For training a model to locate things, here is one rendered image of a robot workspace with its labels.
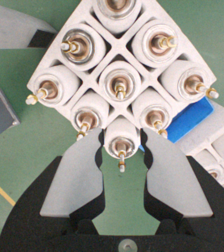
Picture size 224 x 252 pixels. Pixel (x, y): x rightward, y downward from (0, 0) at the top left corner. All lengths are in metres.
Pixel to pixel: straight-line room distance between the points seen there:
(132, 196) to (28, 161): 0.67
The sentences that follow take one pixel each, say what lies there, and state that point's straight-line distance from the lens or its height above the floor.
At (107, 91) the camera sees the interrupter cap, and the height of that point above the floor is 0.25.
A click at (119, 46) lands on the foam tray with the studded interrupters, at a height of 0.18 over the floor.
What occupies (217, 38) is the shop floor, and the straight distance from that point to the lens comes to 0.68.
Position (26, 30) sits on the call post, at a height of 0.20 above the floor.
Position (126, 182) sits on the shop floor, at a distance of 0.88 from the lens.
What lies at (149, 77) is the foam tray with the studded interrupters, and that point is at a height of 0.18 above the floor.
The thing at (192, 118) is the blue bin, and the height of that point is 0.08.
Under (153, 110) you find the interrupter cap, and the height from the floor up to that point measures 0.25.
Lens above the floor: 0.57
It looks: 62 degrees down
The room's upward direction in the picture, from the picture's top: 176 degrees counter-clockwise
